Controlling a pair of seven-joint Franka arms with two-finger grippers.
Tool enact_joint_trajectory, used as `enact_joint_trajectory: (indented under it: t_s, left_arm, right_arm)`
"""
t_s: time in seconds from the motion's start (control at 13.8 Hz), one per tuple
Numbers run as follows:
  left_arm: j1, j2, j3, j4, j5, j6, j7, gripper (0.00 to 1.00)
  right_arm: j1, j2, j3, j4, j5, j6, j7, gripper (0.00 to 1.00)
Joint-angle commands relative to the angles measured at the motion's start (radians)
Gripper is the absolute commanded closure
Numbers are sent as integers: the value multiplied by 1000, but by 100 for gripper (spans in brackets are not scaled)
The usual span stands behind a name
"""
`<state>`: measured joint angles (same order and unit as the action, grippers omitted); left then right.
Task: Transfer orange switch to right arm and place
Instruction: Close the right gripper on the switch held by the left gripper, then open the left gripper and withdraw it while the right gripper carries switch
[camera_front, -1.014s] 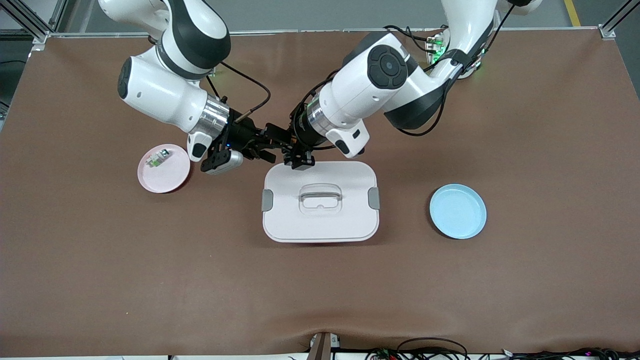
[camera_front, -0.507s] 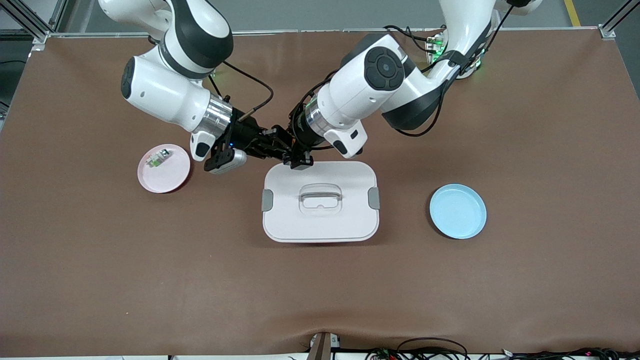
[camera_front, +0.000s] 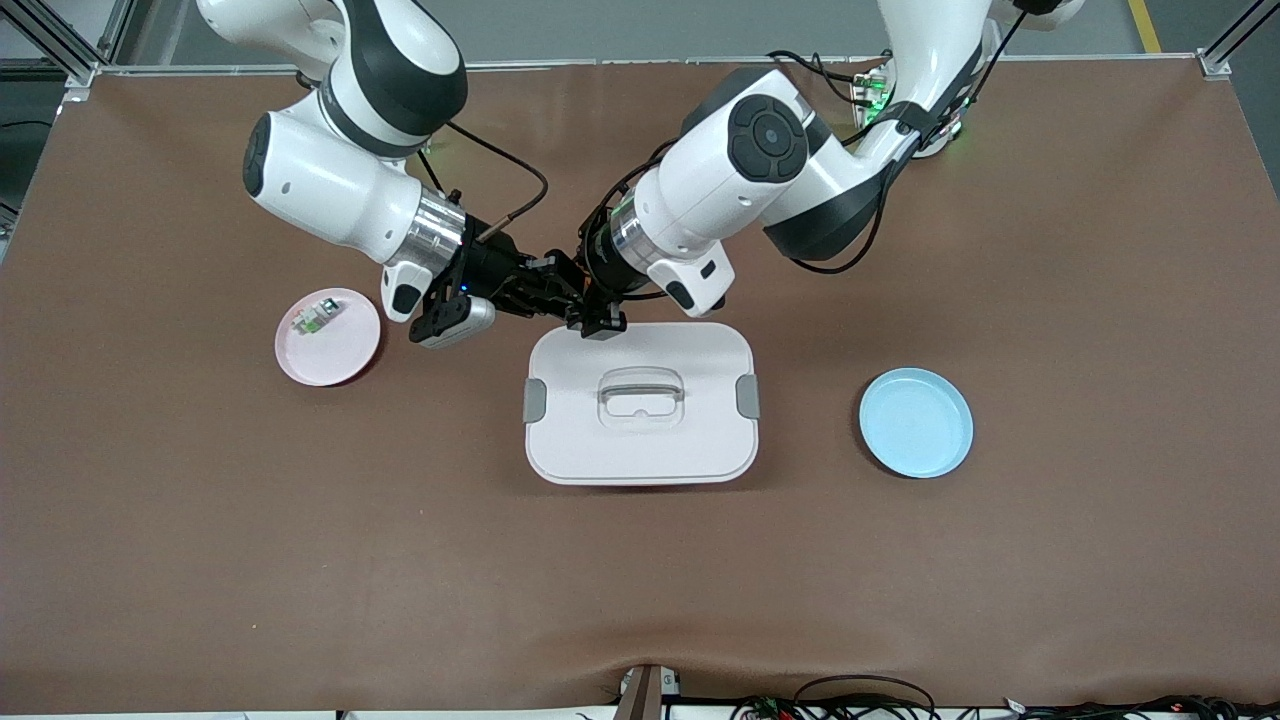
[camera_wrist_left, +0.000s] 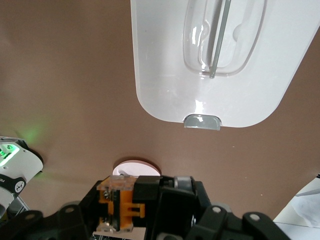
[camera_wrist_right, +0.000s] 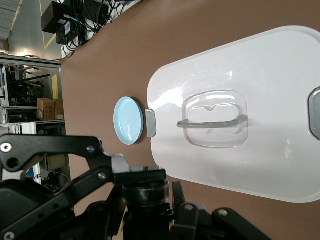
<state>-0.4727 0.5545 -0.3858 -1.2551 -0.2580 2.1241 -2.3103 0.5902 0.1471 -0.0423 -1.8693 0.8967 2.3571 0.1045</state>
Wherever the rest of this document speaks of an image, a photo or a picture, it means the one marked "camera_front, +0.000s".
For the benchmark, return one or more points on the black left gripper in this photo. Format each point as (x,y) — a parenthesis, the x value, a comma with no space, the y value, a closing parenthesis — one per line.
(597,268)

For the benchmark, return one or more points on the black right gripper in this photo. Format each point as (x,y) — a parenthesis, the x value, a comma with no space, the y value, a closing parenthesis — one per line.
(490,262)

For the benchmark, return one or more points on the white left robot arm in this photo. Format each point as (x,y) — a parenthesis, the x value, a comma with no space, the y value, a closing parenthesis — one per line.
(700,190)

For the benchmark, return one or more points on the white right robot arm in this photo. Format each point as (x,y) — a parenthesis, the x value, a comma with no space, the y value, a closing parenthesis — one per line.
(330,190)

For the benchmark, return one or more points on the grey box latch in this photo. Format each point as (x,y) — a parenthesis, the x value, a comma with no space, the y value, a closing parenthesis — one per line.
(748,397)
(535,400)

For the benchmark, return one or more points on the white lidded storage box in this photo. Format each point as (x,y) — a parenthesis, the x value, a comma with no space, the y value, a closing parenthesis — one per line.
(640,450)

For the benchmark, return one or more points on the pink round plate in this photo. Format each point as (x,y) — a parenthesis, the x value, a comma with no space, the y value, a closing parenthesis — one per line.
(330,350)

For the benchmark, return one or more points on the blue round plate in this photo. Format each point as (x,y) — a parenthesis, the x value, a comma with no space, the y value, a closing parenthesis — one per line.
(915,425)

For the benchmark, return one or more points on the green and white switch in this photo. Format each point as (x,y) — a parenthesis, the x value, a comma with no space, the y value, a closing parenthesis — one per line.
(316,315)

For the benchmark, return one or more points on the aluminium frame profile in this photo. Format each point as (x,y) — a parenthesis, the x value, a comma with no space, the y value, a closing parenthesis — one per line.
(1230,50)
(70,45)

